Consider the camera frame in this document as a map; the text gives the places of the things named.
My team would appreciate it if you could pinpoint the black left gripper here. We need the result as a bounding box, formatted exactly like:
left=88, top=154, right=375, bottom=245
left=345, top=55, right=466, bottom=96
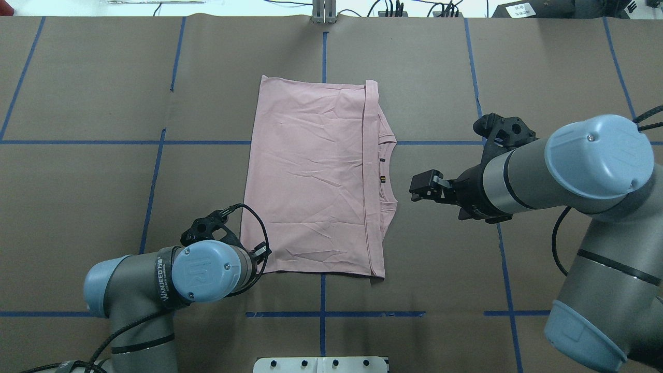
left=244, top=243, right=272, bottom=283

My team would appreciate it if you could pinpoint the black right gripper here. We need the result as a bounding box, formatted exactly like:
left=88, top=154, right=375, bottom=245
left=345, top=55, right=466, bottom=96
left=409, top=165, right=511, bottom=224

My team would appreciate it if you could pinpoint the pink t-shirt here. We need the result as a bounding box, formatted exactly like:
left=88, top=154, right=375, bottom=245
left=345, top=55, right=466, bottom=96
left=244, top=76, right=398, bottom=279

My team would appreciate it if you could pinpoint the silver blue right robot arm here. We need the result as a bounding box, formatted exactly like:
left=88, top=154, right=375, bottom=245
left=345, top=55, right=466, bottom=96
left=409, top=113, right=662, bottom=372

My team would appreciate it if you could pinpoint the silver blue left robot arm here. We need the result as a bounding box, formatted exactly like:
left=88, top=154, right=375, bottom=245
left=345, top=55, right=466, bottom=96
left=83, top=239, right=271, bottom=372

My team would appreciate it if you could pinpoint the black control box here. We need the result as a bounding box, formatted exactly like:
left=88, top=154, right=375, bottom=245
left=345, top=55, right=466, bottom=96
left=491, top=1, right=638, bottom=19

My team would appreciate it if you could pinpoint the red cylinder bottle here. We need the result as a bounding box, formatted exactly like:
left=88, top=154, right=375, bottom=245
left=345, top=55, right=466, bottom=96
left=0, top=0, right=15, bottom=17

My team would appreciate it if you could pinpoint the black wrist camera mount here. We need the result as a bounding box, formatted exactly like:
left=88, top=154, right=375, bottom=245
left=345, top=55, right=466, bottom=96
left=472, top=113, right=538, bottom=165
left=180, top=205, right=242, bottom=247

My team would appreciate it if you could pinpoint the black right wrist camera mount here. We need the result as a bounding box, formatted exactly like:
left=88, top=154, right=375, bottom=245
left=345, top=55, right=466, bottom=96
left=472, top=113, right=538, bottom=165

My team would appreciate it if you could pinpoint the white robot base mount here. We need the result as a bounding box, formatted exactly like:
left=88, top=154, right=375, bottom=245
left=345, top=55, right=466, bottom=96
left=252, top=356, right=391, bottom=372

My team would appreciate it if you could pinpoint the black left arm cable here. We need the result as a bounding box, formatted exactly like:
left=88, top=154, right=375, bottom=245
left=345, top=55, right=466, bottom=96
left=21, top=203, right=271, bottom=373

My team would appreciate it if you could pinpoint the aluminium frame post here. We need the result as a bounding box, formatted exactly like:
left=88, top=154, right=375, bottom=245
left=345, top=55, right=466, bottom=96
left=311, top=0, right=338, bottom=24

